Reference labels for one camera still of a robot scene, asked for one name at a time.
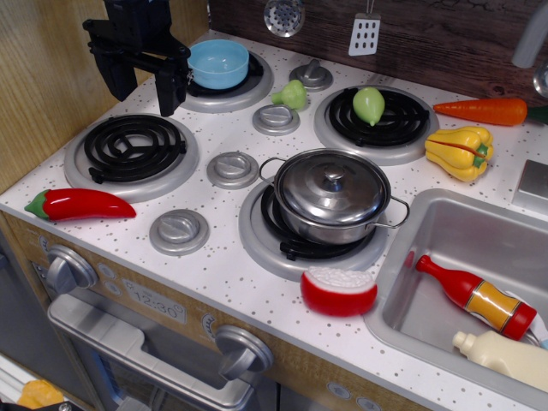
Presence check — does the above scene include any silver oven door handle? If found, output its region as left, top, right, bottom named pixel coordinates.
left=48, top=295, right=257, bottom=410

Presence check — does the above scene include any grey stove knob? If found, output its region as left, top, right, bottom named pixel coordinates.
left=289, top=59, right=334, bottom=92
left=252, top=104, right=301, bottom=136
left=206, top=152, right=259, bottom=189
left=149, top=209, right=210, bottom=256

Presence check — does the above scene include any back right stove burner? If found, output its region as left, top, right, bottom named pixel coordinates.
left=313, top=85, right=439, bottom=166

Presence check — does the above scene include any hanging steel skimmer ladle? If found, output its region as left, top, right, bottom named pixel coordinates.
left=263, top=0, right=306, bottom=38

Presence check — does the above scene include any front right stove burner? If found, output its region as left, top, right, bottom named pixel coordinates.
left=239, top=182, right=389, bottom=282

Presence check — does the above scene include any red bowl of rice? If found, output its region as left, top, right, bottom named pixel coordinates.
left=301, top=266, right=378, bottom=317

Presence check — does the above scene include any hanging white slotted spatula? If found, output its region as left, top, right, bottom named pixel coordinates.
left=348, top=0, right=381, bottom=57

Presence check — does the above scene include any back left stove burner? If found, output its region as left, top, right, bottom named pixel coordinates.
left=181, top=52, right=274, bottom=114

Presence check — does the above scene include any cream toy mayonnaise bottle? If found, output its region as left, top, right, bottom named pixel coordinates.
left=452, top=331, right=547, bottom=392

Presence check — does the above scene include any stove burner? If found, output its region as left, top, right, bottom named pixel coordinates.
left=239, top=182, right=389, bottom=282
left=313, top=85, right=439, bottom=166
left=181, top=52, right=274, bottom=114
left=64, top=114, right=200, bottom=203

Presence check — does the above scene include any grey faucet base block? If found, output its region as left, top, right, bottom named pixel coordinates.
left=512, top=159, right=548, bottom=215

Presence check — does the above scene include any orange toy carrot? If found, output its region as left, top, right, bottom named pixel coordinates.
left=433, top=98, right=547, bottom=126

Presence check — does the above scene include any grey stove knob front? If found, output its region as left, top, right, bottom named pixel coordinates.
left=149, top=209, right=210, bottom=256

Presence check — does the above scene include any grey stove knob centre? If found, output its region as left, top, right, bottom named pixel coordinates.
left=206, top=152, right=259, bottom=189

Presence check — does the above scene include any front left stove burner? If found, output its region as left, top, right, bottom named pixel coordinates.
left=64, top=114, right=200, bottom=203

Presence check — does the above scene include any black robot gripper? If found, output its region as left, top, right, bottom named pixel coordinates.
left=83, top=1, right=190, bottom=117

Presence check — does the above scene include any red toy chili pepper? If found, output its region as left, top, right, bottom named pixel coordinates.
left=24, top=188, right=136, bottom=222

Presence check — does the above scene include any grey faucet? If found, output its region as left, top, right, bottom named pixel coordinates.
left=512, top=1, right=547, bottom=69

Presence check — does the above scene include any left grey oven dial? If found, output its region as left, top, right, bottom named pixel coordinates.
left=45, top=245, right=98, bottom=295

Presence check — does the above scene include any steel pot with lid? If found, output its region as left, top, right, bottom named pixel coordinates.
left=259, top=148, right=410, bottom=245

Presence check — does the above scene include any silver toy sink basin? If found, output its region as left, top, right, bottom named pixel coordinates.
left=365, top=189, right=547, bottom=410

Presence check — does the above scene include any yellow toy bell pepper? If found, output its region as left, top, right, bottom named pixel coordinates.
left=425, top=126, right=494, bottom=182

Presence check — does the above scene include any grey stove knob back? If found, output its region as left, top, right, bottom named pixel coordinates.
left=289, top=59, right=334, bottom=92

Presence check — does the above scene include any right grey oven dial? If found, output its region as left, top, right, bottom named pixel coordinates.
left=215, top=325, right=274, bottom=380

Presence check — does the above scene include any green toy pear half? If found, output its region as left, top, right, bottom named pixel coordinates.
left=271, top=80, right=307, bottom=110

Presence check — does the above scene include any orange object bottom left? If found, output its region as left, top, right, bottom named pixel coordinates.
left=16, top=380, right=64, bottom=409

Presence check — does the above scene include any grey stove knob upper middle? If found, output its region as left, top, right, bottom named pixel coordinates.
left=252, top=104, right=301, bottom=136

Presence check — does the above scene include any oven clock display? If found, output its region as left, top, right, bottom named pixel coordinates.
left=122, top=279, right=187, bottom=325

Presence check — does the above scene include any red toy ketchup bottle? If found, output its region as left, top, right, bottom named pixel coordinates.
left=415, top=255, right=537, bottom=341

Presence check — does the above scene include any light blue bowl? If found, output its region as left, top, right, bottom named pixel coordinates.
left=188, top=39, right=250, bottom=90

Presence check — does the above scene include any grey oven dial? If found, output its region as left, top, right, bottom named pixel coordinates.
left=215, top=325, right=274, bottom=380
left=45, top=245, right=98, bottom=295

